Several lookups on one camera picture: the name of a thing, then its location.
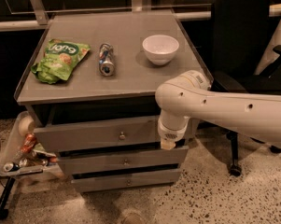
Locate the grey top drawer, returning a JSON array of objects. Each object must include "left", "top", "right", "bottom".
[{"left": 35, "top": 116, "right": 160, "bottom": 152}]

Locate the grey drawer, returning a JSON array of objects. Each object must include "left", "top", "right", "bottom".
[
  {"left": 71, "top": 169, "right": 181, "bottom": 192},
  {"left": 35, "top": 116, "right": 160, "bottom": 152},
  {"left": 59, "top": 146, "right": 189, "bottom": 175}
]

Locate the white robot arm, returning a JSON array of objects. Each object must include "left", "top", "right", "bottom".
[{"left": 155, "top": 70, "right": 281, "bottom": 148}]

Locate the grey bottom drawer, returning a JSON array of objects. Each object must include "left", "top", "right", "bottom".
[{"left": 71, "top": 169, "right": 181, "bottom": 192}]

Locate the grey drawer cabinet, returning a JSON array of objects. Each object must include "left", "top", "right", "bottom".
[{"left": 15, "top": 10, "right": 204, "bottom": 181}]

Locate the grey middle drawer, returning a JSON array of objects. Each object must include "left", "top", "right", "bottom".
[{"left": 59, "top": 146, "right": 189, "bottom": 175}]

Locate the white bowl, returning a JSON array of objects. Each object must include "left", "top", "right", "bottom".
[{"left": 142, "top": 35, "right": 179, "bottom": 65}]

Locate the crushed soda can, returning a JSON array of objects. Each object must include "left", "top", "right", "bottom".
[{"left": 99, "top": 43, "right": 115, "bottom": 77}]

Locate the red soda can in bin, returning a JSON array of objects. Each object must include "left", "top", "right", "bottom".
[{"left": 21, "top": 133, "right": 37, "bottom": 153}]

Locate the green snack bag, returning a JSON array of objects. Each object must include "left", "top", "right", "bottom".
[{"left": 31, "top": 39, "right": 91, "bottom": 84}]

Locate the white cup in bin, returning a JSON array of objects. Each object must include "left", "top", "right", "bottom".
[{"left": 18, "top": 116, "right": 35, "bottom": 136}]

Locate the clear plastic side bin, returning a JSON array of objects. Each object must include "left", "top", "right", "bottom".
[{"left": 0, "top": 111, "right": 62, "bottom": 178}]

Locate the metal railing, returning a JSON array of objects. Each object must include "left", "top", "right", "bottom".
[{"left": 0, "top": 0, "right": 281, "bottom": 33}]

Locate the black office chair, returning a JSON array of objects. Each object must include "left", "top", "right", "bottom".
[{"left": 209, "top": 0, "right": 281, "bottom": 176}]

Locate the dark soda can in bin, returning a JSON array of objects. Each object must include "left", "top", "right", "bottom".
[{"left": 3, "top": 161, "right": 20, "bottom": 173}]

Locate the black stand leg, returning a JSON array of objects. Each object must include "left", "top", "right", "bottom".
[{"left": 0, "top": 177, "right": 15, "bottom": 220}]

